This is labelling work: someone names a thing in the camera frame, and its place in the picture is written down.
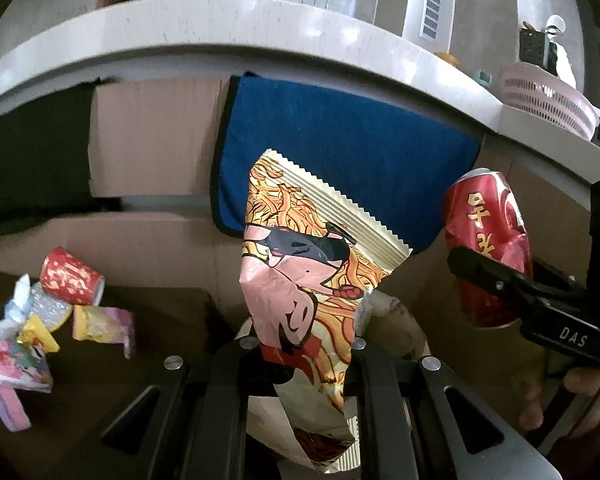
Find white kitchen countertop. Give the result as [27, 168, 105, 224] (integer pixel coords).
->
[0, 0, 600, 205]

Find red paper cup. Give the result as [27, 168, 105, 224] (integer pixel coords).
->
[40, 247, 105, 306]

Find black cloth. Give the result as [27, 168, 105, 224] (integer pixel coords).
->
[0, 79, 122, 237]

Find blue towel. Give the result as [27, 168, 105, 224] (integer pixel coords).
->
[210, 74, 480, 254]

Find round foil lid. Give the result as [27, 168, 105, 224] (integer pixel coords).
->
[30, 282, 73, 333]

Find colourful pink snack packet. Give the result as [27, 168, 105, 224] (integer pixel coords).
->
[0, 338, 53, 393]

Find person's right hand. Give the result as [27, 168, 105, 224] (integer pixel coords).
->
[514, 361, 600, 456]

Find yellow snack bag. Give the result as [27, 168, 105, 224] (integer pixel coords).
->
[17, 314, 60, 354]

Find crushed red soda can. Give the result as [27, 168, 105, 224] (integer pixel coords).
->
[442, 168, 532, 330]

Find black utensil holder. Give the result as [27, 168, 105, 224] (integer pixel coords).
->
[519, 21, 558, 76]

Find pink plastic colander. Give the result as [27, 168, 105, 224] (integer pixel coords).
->
[498, 62, 600, 141]

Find white blue plastic wrapper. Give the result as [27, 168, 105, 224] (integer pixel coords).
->
[0, 274, 31, 339]

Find noodle snack wrapper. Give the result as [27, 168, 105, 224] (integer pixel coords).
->
[239, 150, 411, 472]

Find white trash bin with bag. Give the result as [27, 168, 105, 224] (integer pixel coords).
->
[246, 292, 430, 468]

